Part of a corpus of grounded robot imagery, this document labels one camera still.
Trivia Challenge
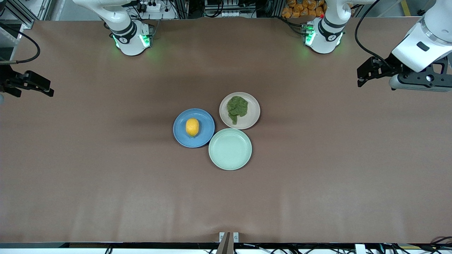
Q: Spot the green lettuce leaf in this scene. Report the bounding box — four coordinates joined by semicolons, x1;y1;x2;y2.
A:
227;96;249;125

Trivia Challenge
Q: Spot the yellow lemon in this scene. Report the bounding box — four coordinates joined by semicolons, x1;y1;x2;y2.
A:
186;118;200;137

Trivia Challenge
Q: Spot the bag of orange items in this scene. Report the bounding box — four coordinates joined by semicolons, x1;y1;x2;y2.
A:
281;0;326;19

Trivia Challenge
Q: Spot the beige round plate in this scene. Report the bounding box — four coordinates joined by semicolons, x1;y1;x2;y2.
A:
219;92;261;130

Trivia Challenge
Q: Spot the white power strip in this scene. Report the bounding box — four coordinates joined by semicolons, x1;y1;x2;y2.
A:
136;0;163;13

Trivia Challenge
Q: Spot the mint green round plate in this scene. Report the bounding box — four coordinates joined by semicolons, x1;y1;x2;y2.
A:
208;128;252;171

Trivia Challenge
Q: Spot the white electronic equipment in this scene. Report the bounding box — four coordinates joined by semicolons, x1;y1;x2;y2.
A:
204;0;244;18

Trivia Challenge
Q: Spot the blue round plate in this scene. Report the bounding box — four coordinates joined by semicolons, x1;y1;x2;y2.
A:
173;108;215;148

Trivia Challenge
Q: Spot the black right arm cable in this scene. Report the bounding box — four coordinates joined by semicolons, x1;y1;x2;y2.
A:
0;22;41;65

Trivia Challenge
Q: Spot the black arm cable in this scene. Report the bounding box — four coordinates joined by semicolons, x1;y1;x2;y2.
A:
354;0;393;65
0;22;41;65

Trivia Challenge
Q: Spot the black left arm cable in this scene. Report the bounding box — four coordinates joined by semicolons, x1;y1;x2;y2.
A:
354;0;393;65

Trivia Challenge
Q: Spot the aluminium frame profile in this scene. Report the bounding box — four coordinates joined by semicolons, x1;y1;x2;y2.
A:
5;0;53;29

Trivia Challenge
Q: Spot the metal table edge bracket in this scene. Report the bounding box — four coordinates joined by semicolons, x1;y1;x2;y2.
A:
219;232;239;254

